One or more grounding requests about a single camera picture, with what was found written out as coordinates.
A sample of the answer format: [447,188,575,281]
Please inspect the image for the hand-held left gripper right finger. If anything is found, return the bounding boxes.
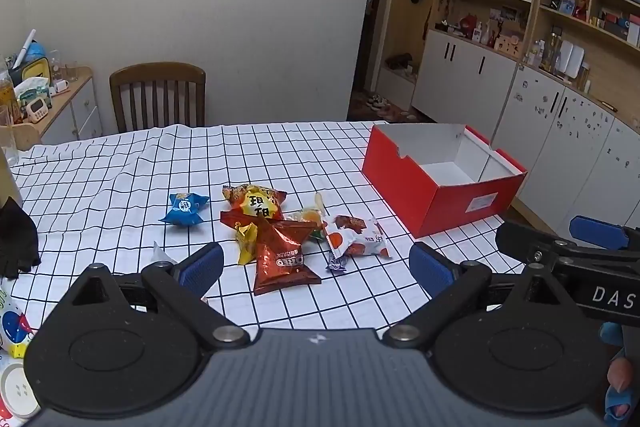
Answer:
[381,242,582,351]

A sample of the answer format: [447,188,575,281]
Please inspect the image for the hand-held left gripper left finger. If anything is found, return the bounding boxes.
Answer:
[50,242,251,351]

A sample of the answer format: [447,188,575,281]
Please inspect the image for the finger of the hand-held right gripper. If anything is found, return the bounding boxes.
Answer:
[495,221,577,265]
[569,215,640,254]

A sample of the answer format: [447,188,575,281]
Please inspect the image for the small clear snack sachet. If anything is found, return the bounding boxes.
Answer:
[151,241,176,266]

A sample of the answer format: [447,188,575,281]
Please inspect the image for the small yellow snack packet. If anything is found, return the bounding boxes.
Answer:
[236,223,259,267]

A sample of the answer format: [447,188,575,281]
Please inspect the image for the blue snack packet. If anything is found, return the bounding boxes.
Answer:
[158,192,211,227]

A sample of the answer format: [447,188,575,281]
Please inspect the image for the red cardboard box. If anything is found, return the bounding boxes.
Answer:
[361,123,529,239]

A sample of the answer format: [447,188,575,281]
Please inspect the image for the white packet with orange print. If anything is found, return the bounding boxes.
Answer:
[322,214,394,259]

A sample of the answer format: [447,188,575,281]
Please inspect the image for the brown cookie packet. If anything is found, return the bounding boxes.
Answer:
[220,211,327,297]

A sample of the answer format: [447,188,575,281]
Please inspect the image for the red and yellow snack packet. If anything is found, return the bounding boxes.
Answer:
[222,183,289,223]

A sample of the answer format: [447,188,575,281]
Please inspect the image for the silver white snack packet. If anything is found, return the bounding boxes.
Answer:
[325,249,349,275]

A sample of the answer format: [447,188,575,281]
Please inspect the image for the green packet with orange centre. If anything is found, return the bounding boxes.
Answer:
[285,207,329,242]

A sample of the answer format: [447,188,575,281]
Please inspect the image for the person's right hand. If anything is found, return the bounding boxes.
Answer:
[599,322,636,424]

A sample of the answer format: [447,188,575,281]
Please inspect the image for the white cupboard with stickers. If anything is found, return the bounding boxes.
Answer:
[492,63,640,229]

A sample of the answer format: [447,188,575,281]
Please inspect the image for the white low cupboard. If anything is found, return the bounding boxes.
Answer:
[411,28,519,147]

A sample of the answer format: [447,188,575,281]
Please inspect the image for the row of shoes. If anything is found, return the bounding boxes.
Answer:
[366,94,415,118]

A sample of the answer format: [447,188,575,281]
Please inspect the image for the black glove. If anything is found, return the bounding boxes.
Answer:
[0,196,42,280]

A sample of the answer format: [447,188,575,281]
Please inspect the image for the white shoe bench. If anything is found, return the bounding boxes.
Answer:
[376,53,419,106]

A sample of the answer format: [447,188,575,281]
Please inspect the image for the white sideboard with wooden top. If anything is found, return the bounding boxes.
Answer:
[10,67,104,146]

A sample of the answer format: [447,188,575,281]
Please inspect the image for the brown wooden chair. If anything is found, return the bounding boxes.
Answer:
[109,63,207,134]

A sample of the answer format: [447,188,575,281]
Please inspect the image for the printed white bag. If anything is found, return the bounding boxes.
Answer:
[0,291,37,359]

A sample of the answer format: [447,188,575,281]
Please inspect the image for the wooden box with hearts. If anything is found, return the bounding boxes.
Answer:
[495,32,522,54]

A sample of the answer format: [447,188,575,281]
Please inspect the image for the light wooden rack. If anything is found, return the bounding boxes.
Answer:
[9,122,42,152]

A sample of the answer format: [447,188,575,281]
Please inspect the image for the white kitchen timer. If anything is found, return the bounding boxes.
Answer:
[25,99,49,124]

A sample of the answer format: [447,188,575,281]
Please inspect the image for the clear glass jug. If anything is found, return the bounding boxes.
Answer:
[0,104,21,166]

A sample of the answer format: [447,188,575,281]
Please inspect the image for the tissue pack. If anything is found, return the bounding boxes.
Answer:
[14,77,52,102]

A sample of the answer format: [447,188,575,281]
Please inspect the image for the orange drink bottle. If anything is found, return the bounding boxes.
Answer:
[0,69,17,124]

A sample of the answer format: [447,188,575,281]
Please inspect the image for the blue and yellow container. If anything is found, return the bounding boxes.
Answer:
[9,42,49,84]

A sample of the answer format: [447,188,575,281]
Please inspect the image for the dark brown door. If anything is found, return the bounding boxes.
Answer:
[352,0,394,94]

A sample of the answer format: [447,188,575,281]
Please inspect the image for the white tube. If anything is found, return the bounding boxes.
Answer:
[12,29,37,68]

